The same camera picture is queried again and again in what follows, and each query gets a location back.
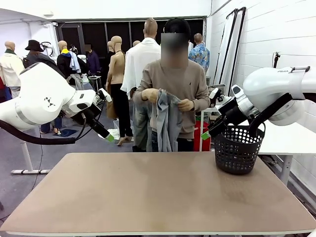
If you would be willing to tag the grey training pants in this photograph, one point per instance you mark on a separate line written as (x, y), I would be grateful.
(165, 118)

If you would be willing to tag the white side table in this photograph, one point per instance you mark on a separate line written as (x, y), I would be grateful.
(284, 140)

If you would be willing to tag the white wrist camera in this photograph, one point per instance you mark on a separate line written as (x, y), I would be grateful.
(105, 94)
(218, 95)

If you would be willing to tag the man in blue floral shirt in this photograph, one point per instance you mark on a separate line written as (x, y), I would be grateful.
(200, 56)

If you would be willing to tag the person's left forearm beige sleeve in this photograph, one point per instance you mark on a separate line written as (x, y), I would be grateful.
(201, 102)

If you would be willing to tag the black tripod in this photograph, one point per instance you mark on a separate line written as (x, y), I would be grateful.
(276, 60)

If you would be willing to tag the tall mannequin white cloth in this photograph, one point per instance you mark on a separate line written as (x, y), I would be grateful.
(138, 61)

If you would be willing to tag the crumpled white cloth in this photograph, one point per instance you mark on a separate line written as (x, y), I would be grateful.
(114, 134)

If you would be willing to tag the mannequin black jacket yellow collar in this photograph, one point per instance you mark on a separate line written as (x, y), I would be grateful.
(64, 61)

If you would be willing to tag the white T-shaped desk leg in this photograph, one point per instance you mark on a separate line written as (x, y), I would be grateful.
(29, 163)

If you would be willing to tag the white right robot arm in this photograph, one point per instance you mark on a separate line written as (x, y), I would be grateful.
(271, 84)

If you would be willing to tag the black cap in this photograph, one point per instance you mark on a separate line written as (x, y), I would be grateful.
(177, 24)

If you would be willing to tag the mannequin in cream jacket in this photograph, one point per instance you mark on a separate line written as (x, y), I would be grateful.
(10, 66)

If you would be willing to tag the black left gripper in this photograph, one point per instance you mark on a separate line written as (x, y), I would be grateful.
(93, 121)

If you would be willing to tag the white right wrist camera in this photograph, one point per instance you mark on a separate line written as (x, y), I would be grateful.
(218, 95)

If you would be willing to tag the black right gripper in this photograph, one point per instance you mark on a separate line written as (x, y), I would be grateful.
(232, 112)

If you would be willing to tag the tan mannequin head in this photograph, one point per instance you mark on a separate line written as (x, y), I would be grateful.
(136, 43)
(110, 46)

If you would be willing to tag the red bag white frame cart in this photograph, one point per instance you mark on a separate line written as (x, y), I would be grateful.
(201, 143)

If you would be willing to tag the person in navy hoodie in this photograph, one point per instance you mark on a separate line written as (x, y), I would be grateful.
(93, 61)

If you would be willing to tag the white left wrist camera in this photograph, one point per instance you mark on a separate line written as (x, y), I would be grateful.
(105, 94)

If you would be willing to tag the black perforated plastic basket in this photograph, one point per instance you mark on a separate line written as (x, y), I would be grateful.
(237, 158)

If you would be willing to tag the person's left hand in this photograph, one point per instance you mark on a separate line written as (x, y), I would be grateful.
(186, 105)

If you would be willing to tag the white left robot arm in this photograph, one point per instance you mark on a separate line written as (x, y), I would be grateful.
(42, 96)

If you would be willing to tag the person in beige sweater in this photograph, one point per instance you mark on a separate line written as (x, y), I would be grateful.
(172, 74)

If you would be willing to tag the person's right hand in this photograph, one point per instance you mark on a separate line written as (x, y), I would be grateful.
(150, 95)

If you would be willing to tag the black-framed white panel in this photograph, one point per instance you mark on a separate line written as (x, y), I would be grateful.
(225, 49)
(240, 37)

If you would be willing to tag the bare tan mannequin black trousers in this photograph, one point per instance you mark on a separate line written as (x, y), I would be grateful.
(117, 66)

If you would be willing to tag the person in black hat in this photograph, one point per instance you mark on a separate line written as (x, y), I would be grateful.
(34, 47)

